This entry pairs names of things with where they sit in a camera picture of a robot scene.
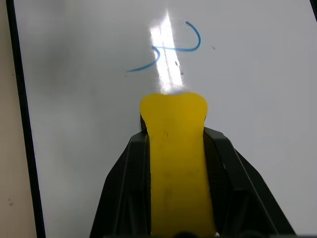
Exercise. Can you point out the black-framed whiteboard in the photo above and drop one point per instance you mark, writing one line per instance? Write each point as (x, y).
(99, 86)

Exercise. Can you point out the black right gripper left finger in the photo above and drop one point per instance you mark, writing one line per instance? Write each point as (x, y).
(126, 188)

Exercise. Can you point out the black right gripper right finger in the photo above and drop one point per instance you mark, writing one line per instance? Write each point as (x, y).
(237, 188)

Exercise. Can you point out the blue marker drawing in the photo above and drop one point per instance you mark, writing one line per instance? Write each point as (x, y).
(195, 47)

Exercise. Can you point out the yellow whiteboard eraser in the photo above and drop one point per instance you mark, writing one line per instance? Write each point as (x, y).
(179, 161)

